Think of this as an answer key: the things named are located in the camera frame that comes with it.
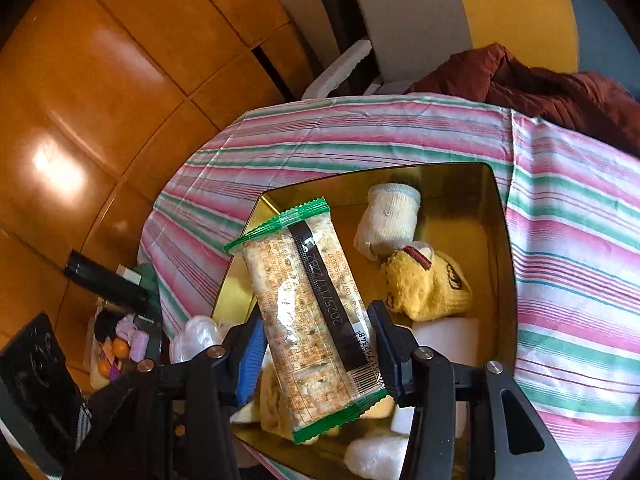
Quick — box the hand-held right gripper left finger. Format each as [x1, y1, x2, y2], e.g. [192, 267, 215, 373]
[62, 319, 267, 480]

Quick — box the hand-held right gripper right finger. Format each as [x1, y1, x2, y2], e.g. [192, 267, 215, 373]
[367, 300, 576, 480]

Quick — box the green-edged cracker packet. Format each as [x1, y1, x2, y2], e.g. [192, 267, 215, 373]
[224, 199, 396, 445]

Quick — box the yellow patterned sock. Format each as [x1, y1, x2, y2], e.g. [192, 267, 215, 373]
[380, 242, 473, 322]

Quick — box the white sock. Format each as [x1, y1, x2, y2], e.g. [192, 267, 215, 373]
[344, 435, 408, 478]
[354, 182, 422, 261]

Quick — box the gold tin box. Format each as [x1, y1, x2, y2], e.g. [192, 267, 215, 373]
[210, 162, 518, 480]

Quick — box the white foam block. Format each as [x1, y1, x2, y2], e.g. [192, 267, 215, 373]
[390, 317, 481, 441]

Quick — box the translucent white plastic piece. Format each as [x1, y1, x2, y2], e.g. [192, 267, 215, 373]
[170, 315, 223, 363]

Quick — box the pink plastic case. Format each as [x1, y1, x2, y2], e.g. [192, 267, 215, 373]
[116, 315, 151, 363]

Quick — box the white armrest padding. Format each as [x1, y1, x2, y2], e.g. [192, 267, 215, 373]
[301, 39, 373, 100]

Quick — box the wooden wardrobe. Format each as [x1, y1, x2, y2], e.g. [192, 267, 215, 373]
[0, 0, 321, 381]

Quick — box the maroon jacket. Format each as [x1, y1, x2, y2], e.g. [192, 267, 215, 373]
[405, 42, 640, 158]

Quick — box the grey yellow blue chair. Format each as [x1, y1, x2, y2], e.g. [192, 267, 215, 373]
[300, 0, 640, 101]

